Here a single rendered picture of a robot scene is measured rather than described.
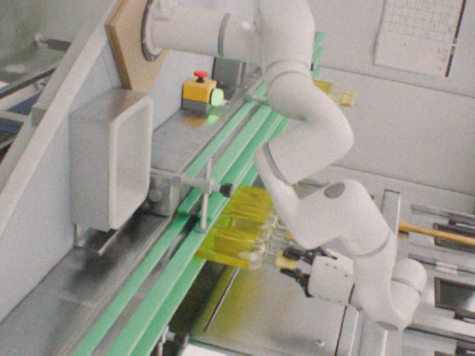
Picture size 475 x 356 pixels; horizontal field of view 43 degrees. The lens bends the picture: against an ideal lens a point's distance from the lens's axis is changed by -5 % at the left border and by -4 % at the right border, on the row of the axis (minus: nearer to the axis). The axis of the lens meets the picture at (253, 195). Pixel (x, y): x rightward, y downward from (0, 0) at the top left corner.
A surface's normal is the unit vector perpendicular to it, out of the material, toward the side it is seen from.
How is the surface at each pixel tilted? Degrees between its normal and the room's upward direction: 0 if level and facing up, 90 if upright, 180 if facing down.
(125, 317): 90
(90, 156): 90
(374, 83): 90
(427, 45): 90
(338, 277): 104
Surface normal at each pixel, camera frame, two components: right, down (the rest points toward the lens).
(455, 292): 0.11, -0.88
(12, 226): 0.96, 0.22
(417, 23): -0.25, 0.42
